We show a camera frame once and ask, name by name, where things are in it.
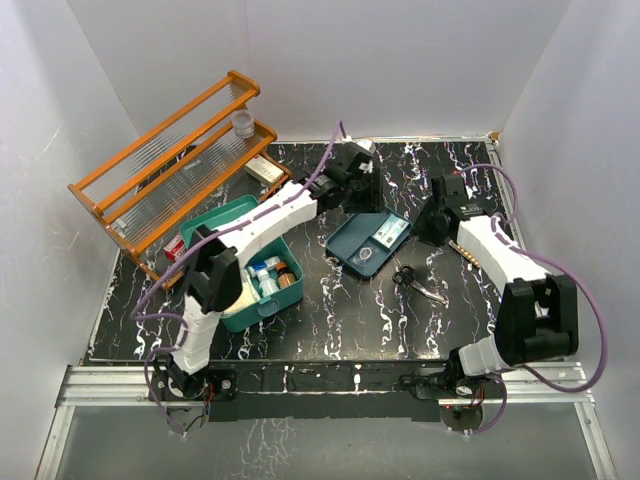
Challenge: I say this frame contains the green medicine kit box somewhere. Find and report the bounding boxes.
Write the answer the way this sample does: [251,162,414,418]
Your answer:
[179,195,304,333]

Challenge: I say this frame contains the bag of cotton balls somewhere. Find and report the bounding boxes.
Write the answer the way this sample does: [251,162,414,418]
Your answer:
[222,269,260,318]

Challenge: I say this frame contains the black handled scissors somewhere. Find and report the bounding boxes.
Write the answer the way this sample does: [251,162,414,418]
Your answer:
[392,265,446,304]

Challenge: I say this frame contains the clear plastic cup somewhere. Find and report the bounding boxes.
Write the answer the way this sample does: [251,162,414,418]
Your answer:
[231,109,255,139]

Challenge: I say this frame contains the black front mounting rail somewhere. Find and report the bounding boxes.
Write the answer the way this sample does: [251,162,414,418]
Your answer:
[206,360,453,423]

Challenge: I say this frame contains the bandage roll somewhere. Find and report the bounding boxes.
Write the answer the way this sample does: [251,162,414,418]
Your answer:
[247,256,281,277]

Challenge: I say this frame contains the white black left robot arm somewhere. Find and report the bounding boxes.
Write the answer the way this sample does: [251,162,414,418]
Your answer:
[166,140,382,399]

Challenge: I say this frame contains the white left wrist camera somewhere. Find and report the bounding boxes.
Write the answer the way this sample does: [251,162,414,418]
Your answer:
[355,139,376,155]

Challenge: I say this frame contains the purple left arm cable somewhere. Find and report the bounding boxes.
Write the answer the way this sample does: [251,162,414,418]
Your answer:
[130,119,351,436]

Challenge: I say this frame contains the white plastic bottle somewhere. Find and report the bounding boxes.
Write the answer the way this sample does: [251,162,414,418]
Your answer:
[257,270,280,298]

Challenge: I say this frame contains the brown medicine bottle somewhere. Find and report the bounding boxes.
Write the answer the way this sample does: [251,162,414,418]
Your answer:
[275,262,297,289]

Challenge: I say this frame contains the light blue sachet packet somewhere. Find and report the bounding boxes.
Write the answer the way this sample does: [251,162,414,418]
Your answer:
[372,215,409,248]

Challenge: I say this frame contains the teal divider tray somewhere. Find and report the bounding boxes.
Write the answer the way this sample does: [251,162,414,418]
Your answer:
[326,209,412,279]

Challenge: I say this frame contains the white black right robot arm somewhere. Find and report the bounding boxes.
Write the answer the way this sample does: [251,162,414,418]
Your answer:
[414,174,579,397]

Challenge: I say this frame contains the orange wooden shelf rack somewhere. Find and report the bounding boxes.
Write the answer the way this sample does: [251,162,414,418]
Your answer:
[68,70,277,280]

